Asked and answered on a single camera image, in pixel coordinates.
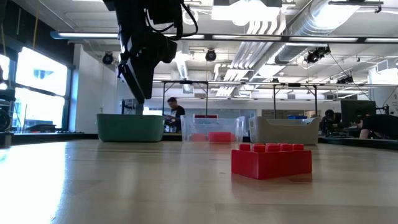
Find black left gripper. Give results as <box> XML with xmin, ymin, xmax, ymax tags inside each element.
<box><xmin>117</xmin><ymin>30</ymin><xmax>178</xmax><ymax>105</ymax></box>

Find red two-by-four building block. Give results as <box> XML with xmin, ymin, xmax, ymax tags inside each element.
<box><xmin>231</xmin><ymin>142</ymin><xmax>313</xmax><ymax>180</ymax></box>

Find grey computer monitor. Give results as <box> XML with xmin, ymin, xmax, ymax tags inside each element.
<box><xmin>121</xmin><ymin>98</ymin><xmax>146</xmax><ymax>116</ymax></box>

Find teal plastic bin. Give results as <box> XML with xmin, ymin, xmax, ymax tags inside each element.
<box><xmin>96</xmin><ymin>113</ymin><xmax>165</xmax><ymax>143</ymax></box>

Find person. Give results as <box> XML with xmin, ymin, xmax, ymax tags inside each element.
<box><xmin>320</xmin><ymin>108</ymin><xmax>342</xmax><ymax>135</ymax></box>
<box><xmin>356</xmin><ymin>113</ymin><xmax>398</xmax><ymax>140</ymax></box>
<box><xmin>164</xmin><ymin>96</ymin><xmax>187</xmax><ymax>133</ymax></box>

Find clear plastic bin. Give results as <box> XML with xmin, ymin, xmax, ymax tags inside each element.
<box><xmin>180</xmin><ymin>114</ymin><xmax>246</xmax><ymax>144</ymax></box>

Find large window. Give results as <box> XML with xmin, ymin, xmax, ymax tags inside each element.
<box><xmin>0</xmin><ymin>46</ymin><xmax>72</xmax><ymax>131</ymax></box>

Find long ceiling light bar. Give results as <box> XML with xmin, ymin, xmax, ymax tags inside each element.
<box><xmin>49</xmin><ymin>30</ymin><xmax>398</xmax><ymax>44</ymax></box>

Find white ceiling pipes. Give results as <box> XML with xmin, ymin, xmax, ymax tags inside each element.
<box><xmin>231</xmin><ymin>12</ymin><xmax>287</xmax><ymax>71</ymax></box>

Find black machine housing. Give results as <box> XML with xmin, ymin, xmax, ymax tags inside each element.
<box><xmin>0</xmin><ymin>77</ymin><xmax>16</xmax><ymax>149</ymax></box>

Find light grey plastic bin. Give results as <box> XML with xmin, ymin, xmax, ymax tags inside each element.
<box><xmin>248</xmin><ymin>116</ymin><xmax>321</xmax><ymax>146</ymax></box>

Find black track light cluster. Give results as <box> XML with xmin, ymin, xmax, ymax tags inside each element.
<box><xmin>303</xmin><ymin>45</ymin><xmax>331</xmax><ymax>65</ymax></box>
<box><xmin>336</xmin><ymin>73</ymin><xmax>354</xmax><ymax>85</ymax></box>

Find black computer monitor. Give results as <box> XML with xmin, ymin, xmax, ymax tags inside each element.
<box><xmin>340</xmin><ymin>99</ymin><xmax>377</xmax><ymax>125</ymax></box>

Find black metal stand frame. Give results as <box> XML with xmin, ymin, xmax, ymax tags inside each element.
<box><xmin>162</xmin><ymin>80</ymin><xmax>209</xmax><ymax>116</ymax></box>
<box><xmin>272</xmin><ymin>82</ymin><xmax>318</xmax><ymax>119</ymax></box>

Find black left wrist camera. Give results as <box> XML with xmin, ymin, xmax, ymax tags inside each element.
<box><xmin>145</xmin><ymin>0</ymin><xmax>184</xmax><ymax>26</ymax></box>

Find white ring ceiling lamp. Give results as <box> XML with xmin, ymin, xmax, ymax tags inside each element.
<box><xmin>181</xmin><ymin>3</ymin><xmax>200</xmax><ymax>26</ymax></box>

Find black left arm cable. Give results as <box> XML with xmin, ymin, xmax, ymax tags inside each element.
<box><xmin>144</xmin><ymin>0</ymin><xmax>200</xmax><ymax>42</ymax></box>

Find black table edge rail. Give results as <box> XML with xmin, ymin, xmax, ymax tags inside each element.
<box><xmin>12</xmin><ymin>132</ymin><xmax>398</xmax><ymax>151</ymax></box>

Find yellow hanging strap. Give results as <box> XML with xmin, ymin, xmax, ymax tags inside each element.
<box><xmin>32</xmin><ymin>0</ymin><xmax>40</xmax><ymax>50</ymax></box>

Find silver round air duct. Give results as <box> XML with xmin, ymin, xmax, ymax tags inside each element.
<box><xmin>273</xmin><ymin>0</ymin><xmax>361</xmax><ymax>65</ymax></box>

